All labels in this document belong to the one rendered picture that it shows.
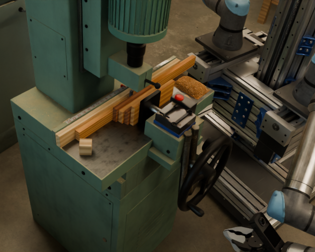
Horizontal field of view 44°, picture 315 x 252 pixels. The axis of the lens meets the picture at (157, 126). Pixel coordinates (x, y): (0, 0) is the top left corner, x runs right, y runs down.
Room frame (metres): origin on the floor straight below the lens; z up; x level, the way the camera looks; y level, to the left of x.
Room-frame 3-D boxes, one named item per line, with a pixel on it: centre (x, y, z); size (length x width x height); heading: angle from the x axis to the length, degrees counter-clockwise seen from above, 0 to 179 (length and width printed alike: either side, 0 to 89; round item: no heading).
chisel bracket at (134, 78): (1.05, 0.12, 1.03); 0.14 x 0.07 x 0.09; 57
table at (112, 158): (0.97, 0.02, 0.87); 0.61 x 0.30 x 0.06; 147
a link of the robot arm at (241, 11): (1.71, -0.27, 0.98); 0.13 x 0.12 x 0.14; 36
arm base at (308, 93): (1.35, -0.62, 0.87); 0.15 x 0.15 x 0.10
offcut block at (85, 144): (0.79, 0.20, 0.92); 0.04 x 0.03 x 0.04; 99
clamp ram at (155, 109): (0.97, 0.01, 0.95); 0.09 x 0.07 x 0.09; 147
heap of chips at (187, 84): (1.19, -0.10, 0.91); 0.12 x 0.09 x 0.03; 57
